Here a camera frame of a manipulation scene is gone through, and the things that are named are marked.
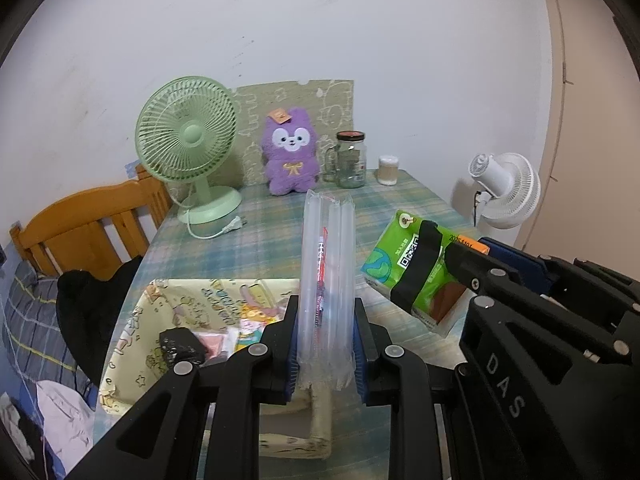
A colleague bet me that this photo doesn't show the wooden chair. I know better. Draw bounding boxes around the wooden chair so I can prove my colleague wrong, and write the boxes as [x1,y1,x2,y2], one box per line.
[10,165,170,280]

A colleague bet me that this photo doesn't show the yellow cartoon fabric storage box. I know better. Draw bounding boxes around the yellow cartoon fabric storage box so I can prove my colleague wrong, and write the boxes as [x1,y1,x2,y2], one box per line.
[94,278,332,460]

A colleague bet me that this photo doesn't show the red snack box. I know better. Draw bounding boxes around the red snack box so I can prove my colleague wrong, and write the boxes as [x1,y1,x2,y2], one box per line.
[235,307,280,351]

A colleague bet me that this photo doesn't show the pink tissue pack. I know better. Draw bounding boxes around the pink tissue pack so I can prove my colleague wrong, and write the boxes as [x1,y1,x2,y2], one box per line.
[194,327,239,361]

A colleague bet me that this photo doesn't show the white standing fan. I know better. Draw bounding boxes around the white standing fan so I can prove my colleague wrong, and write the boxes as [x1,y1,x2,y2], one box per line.
[469,153,541,230]

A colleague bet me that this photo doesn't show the black garment on chair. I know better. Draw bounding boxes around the black garment on chair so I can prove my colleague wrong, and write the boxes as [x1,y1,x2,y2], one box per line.
[56,256,142,386]

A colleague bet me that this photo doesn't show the cotton swab container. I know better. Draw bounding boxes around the cotton swab container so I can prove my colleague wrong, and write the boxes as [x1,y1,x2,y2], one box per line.
[375,155,399,186]

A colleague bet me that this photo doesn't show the white clothes on bed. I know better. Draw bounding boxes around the white clothes on bed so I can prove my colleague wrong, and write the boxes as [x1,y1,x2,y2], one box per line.
[0,378,97,476]

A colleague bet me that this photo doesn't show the clear plastic tube pack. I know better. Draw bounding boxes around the clear plastic tube pack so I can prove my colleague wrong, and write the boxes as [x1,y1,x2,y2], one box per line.
[296,191,356,390]

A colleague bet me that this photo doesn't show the beige door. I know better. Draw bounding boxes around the beige door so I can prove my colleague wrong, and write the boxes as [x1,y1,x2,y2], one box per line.
[516,0,639,278]

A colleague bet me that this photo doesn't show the glass mug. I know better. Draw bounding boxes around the glass mug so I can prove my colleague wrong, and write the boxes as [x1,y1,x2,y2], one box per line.
[322,144,338,182]

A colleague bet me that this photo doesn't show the glass jar with lid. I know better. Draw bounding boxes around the glass jar with lid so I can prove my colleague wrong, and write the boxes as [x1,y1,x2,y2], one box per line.
[335,131,367,188]

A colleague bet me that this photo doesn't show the green desk fan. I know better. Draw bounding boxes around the green desk fan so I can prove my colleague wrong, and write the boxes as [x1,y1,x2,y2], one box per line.
[134,76,242,228]

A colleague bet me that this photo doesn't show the plaid bedding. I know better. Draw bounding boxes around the plaid bedding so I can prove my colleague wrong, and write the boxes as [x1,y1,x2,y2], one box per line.
[0,259,97,480]

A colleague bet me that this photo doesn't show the black plastic bag roll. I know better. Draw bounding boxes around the black plastic bag roll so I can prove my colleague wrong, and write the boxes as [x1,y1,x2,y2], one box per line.
[160,327,207,367]

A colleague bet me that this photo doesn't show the patterned cardboard panel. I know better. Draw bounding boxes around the patterned cardboard panel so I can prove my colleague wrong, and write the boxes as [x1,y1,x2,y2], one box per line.
[208,79,355,188]

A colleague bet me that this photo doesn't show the green tissue pack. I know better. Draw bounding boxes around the green tissue pack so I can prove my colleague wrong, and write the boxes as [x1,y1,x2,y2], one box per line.
[361,209,489,328]

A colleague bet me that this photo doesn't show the purple plush bear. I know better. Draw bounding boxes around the purple plush bear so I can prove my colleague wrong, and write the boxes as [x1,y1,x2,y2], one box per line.
[260,107,320,196]

